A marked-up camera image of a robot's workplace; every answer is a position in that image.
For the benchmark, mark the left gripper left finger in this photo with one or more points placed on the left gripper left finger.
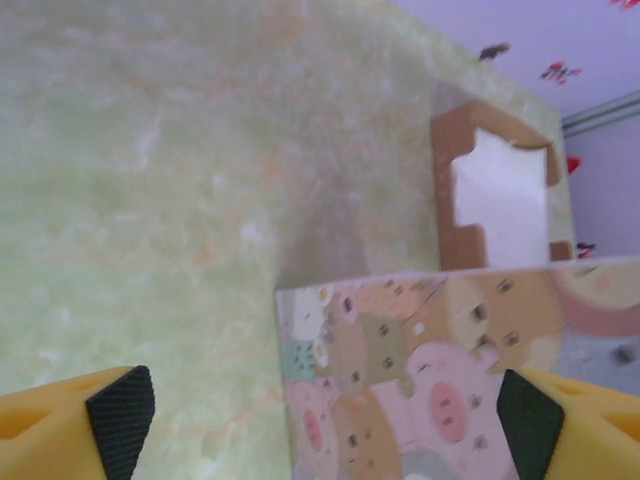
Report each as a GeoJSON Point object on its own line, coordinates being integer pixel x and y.
{"type": "Point", "coordinates": [60, 435]}

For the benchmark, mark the white printed paper bag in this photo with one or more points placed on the white printed paper bag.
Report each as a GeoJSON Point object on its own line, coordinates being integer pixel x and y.
{"type": "Point", "coordinates": [375, 375]}

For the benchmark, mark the brown cardboard tray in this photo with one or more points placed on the brown cardboard tray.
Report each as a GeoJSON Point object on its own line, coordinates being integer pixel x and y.
{"type": "Point", "coordinates": [445, 200]}

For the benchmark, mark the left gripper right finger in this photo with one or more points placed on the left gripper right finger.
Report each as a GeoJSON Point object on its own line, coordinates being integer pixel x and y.
{"type": "Point", "coordinates": [585, 435]}

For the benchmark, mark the aluminium corner post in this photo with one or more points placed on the aluminium corner post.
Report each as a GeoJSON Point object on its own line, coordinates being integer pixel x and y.
{"type": "Point", "coordinates": [605, 112]}

